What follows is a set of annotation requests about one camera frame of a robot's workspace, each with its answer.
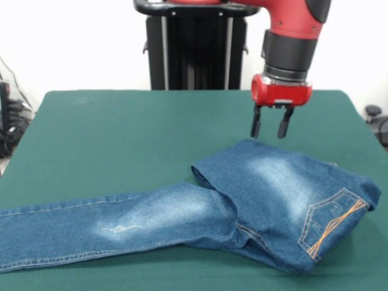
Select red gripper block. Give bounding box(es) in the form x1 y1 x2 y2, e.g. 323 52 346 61
250 73 313 139

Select blue denim jeans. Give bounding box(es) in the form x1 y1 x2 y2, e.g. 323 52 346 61
0 138 382 275

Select dark green table cloth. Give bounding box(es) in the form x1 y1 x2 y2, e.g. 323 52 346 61
0 89 388 291

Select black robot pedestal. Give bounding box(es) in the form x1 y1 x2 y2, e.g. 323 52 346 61
133 0 261 91

